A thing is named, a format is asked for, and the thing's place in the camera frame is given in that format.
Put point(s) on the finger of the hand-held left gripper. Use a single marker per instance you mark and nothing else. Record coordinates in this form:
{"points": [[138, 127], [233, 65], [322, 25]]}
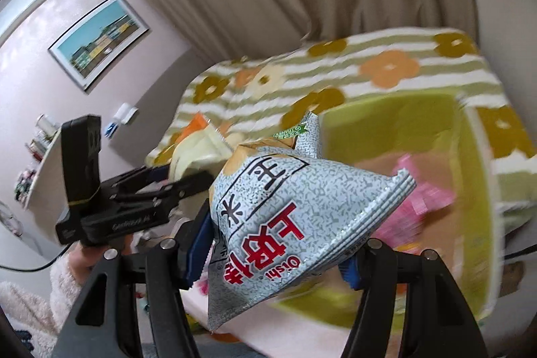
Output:
{"points": [[184, 184], [144, 175]]}

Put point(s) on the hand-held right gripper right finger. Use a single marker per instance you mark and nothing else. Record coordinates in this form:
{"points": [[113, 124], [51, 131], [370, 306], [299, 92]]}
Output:
{"points": [[350, 272]]}

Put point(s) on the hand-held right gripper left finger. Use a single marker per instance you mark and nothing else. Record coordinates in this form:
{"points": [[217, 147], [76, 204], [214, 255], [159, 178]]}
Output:
{"points": [[197, 253]]}

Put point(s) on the orange yellow snack bag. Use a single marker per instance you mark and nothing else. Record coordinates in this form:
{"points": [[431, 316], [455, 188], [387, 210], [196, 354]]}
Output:
{"points": [[197, 150]]}

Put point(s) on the grey speckled snack bag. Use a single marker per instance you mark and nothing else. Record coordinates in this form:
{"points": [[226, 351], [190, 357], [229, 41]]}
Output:
{"points": [[293, 207]]}

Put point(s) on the green storage bin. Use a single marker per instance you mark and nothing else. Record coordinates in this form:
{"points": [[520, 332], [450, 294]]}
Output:
{"points": [[386, 127]]}

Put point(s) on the person's left forearm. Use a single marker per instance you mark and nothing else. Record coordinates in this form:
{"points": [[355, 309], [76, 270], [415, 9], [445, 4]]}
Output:
{"points": [[65, 291]]}

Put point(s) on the person's left hand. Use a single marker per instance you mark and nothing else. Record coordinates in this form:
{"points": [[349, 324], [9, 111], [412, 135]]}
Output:
{"points": [[84, 257]]}

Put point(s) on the glass jar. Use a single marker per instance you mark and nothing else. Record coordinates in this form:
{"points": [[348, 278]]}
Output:
{"points": [[45, 124]]}

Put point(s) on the pink snack packet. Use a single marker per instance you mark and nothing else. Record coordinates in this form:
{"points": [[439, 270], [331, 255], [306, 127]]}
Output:
{"points": [[415, 190]]}

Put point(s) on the floral striped blanket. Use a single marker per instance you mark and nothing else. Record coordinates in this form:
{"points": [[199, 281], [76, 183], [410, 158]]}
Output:
{"points": [[377, 43]]}

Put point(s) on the small blue wall item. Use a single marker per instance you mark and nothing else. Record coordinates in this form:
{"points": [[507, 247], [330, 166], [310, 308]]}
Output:
{"points": [[110, 130]]}

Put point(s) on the white wall shelf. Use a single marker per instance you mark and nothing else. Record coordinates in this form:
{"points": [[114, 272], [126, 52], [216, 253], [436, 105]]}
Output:
{"points": [[42, 169]]}

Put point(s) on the white wall holder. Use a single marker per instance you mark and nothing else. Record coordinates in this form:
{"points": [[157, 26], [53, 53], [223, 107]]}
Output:
{"points": [[125, 112]]}

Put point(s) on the framed wall picture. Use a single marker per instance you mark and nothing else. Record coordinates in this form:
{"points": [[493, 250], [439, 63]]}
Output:
{"points": [[96, 41]]}

